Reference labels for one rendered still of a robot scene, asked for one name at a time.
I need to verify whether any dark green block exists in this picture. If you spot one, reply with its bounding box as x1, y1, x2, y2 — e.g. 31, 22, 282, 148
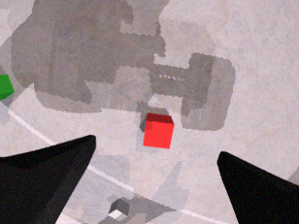
0, 74, 15, 100

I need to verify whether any red block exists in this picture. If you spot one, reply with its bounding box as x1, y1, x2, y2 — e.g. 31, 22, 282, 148
145, 112, 174, 148

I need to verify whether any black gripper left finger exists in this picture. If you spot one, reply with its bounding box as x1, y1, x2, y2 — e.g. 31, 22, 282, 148
0, 135, 97, 224

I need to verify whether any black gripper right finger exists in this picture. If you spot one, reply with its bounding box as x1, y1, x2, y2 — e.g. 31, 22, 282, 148
216, 151, 299, 224

